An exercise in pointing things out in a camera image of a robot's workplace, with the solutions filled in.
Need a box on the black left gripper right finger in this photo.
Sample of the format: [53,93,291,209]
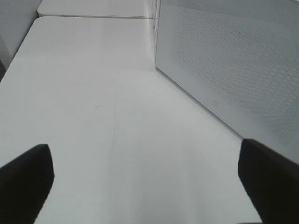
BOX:
[238,139,299,224]

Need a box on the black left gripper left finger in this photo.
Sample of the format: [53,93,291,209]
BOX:
[0,144,55,224]

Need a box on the white microwave door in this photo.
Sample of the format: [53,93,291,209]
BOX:
[155,0,299,162]

